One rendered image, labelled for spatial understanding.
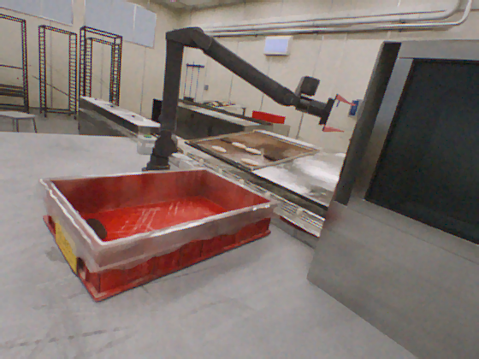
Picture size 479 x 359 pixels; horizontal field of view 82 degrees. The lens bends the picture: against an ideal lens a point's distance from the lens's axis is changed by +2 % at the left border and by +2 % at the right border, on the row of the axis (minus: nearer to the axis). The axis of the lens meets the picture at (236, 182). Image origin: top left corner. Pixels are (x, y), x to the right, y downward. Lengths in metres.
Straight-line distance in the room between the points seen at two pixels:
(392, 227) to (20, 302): 0.60
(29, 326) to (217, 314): 0.27
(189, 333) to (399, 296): 0.35
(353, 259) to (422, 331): 0.14
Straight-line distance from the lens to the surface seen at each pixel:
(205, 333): 0.48
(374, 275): 0.58
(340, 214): 0.57
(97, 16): 8.42
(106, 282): 0.51
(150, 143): 1.41
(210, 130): 4.60
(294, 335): 0.52
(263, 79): 1.05
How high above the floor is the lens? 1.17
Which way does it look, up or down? 17 degrees down
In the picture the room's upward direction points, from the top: 11 degrees clockwise
